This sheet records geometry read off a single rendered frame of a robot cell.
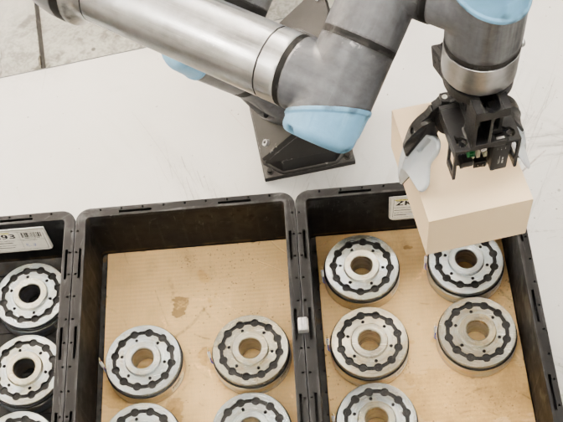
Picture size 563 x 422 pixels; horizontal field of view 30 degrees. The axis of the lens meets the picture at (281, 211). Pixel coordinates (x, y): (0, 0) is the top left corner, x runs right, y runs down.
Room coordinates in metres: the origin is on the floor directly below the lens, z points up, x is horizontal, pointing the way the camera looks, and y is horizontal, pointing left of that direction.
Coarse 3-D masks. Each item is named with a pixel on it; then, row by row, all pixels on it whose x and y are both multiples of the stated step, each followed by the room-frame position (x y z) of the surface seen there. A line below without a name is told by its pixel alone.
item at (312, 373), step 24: (312, 192) 0.77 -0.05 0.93; (336, 192) 0.76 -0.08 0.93; (360, 192) 0.75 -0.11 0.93; (384, 192) 0.75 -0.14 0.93; (528, 240) 0.64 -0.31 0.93; (528, 264) 0.61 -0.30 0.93; (528, 288) 0.58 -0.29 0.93; (312, 312) 0.59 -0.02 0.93; (312, 336) 0.56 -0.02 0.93; (312, 360) 0.52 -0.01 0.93; (552, 360) 0.48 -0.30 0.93; (312, 384) 0.49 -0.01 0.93; (552, 384) 0.45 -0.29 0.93; (312, 408) 0.46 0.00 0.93; (552, 408) 0.42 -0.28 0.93
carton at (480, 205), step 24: (408, 120) 0.73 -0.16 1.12; (432, 168) 0.65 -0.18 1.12; (480, 168) 0.64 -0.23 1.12; (504, 168) 0.64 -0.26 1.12; (408, 192) 0.66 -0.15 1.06; (432, 192) 0.62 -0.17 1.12; (456, 192) 0.62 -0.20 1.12; (480, 192) 0.61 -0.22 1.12; (504, 192) 0.61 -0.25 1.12; (528, 192) 0.60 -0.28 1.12; (432, 216) 0.59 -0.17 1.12; (456, 216) 0.59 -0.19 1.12; (480, 216) 0.59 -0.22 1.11; (504, 216) 0.59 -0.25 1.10; (528, 216) 0.59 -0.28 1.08; (432, 240) 0.58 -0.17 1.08; (456, 240) 0.59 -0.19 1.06; (480, 240) 0.59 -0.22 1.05
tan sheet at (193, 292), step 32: (128, 256) 0.77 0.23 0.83; (160, 256) 0.76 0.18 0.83; (192, 256) 0.75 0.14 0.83; (224, 256) 0.74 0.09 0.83; (256, 256) 0.74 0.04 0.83; (128, 288) 0.72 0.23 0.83; (160, 288) 0.71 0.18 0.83; (192, 288) 0.70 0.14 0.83; (224, 288) 0.69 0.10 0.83; (256, 288) 0.69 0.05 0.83; (288, 288) 0.68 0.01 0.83; (128, 320) 0.67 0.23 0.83; (160, 320) 0.66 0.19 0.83; (192, 320) 0.65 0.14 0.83; (224, 320) 0.64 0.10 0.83; (288, 320) 0.63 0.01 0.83; (192, 352) 0.60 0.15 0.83; (256, 352) 0.59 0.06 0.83; (192, 384) 0.56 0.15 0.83; (224, 384) 0.55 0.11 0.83; (288, 384) 0.54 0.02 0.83; (192, 416) 0.51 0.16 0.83
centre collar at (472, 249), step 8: (464, 248) 0.68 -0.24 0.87; (472, 248) 0.68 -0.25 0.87; (448, 256) 0.67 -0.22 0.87; (480, 256) 0.66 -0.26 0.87; (448, 264) 0.66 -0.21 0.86; (456, 264) 0.66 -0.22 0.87; (480, 264) 0.65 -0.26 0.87; (456, 272) 0.65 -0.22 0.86; (464, 272) 0.64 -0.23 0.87; (472, 272) 0.64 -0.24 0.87
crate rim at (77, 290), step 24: (96, 216) 0.78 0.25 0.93; (120, 216) 0.78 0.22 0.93; (288, 216) 0.73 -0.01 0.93; (288, 240) 0.70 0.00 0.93; (288, 264) 0.66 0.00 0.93; (72, 288) 0.67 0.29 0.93; (72, 312) 0.64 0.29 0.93; (72, 336) 0.60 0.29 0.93; (72, 360) 0.57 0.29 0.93; (72, 384) 0.54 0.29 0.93; (72, 408) 0.51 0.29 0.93
